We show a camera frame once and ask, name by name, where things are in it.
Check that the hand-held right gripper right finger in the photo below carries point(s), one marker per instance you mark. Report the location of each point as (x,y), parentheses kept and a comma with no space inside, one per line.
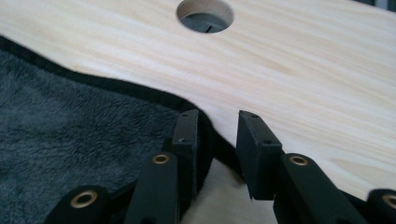
(257,155)

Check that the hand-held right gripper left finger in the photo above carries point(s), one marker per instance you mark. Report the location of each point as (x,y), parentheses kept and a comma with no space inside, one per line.
(186,146)

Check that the dark grey purple cloth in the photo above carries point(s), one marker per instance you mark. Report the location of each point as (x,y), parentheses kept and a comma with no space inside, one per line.
(62,140)

